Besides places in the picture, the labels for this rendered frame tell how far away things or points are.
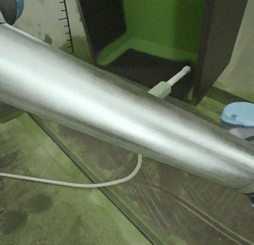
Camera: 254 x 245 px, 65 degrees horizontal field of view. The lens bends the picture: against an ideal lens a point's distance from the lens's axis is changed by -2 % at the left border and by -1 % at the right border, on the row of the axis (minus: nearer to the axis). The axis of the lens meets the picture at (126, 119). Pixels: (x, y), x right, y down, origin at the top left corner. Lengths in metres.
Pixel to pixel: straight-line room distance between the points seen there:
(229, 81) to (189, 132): 1.39
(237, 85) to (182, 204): 0.96
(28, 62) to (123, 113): 0.11
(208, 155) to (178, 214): 0.74
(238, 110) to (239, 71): 1.16
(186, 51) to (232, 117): 0.76
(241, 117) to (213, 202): 0.68
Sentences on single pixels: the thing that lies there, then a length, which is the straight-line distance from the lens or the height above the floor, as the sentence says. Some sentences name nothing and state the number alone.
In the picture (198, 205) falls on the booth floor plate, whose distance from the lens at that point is 1.07.
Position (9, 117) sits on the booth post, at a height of 0.03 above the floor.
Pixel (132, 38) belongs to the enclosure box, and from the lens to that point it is 1.35.
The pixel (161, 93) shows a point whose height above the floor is 0.56.
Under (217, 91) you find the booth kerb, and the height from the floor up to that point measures 0.14.
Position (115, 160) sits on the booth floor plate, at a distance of 1.15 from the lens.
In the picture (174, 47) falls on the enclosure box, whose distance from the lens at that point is 1.22.
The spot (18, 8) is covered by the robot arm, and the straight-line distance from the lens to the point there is 0.42.
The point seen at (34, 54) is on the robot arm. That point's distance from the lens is 0.24.
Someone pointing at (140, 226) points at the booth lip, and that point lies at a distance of 0.98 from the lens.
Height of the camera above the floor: 0.95
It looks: 40 degrees down
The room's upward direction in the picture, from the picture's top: straight up
